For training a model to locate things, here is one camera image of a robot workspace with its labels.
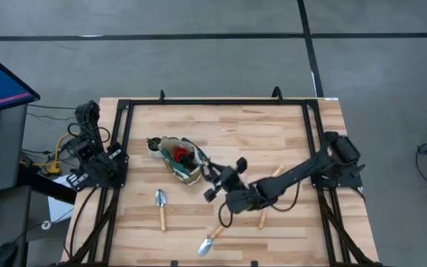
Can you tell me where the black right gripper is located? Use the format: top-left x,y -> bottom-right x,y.
203,156 -> 251,204

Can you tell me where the pointed steel trowel wooden handle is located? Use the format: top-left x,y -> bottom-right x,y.
197,225 -> 226,257

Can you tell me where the small steel trowel wooden handle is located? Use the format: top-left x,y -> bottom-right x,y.
154,188 -> 168,232

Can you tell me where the red garden item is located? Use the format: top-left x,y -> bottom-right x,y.
172,147 -> 189,164

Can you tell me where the cream green gardening bag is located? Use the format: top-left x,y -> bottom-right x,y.
156,135 -> 211,186

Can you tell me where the small white pot with plant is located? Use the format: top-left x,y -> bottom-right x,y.
146,136 -> 165,159

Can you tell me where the white paper sheet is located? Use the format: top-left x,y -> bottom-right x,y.
47,174 -> 76,223

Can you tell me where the black desk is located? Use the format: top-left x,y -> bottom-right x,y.
0,103 -> 77,267

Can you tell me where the black computer mouse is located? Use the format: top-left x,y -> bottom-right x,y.
0,241 -> 19,267

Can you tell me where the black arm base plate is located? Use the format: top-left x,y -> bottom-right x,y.
311,162 -> 363,189
67,142 -> 130,192

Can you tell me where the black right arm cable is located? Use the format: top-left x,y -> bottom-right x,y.
217,181 -> 302,228

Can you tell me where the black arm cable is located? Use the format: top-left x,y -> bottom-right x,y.
217,181 -> 302,228
63,187 -> 99,260

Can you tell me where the yellow cable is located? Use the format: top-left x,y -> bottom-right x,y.
19,132 -> 81,176

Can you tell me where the garden tool long wooden handle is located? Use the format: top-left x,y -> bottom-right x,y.
257,164 -> 285,230

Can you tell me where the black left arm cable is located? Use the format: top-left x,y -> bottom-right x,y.
63,187 -> 99,260

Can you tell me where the black aluminium rig frame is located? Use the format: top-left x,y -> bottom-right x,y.
48,85 -> 385,267

